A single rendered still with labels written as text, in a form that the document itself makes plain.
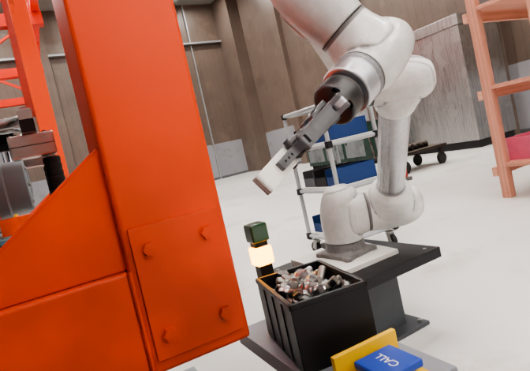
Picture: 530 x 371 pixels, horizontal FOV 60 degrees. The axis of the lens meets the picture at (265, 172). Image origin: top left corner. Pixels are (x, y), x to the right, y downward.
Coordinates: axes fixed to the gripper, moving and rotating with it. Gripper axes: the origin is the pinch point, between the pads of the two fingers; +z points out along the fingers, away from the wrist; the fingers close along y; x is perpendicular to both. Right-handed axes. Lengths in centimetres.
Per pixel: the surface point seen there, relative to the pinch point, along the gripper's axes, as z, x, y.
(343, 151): -624, -131, 682
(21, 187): 11, 38, 62
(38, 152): 7, 37, 47
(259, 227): -8.9, -7.8, 32.4
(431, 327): -59, -91, 90
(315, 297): 4.3, -18.8, 11.7
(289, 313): 8.1, -17.6, 14.5
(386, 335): 2.0, -30.5, 8.6
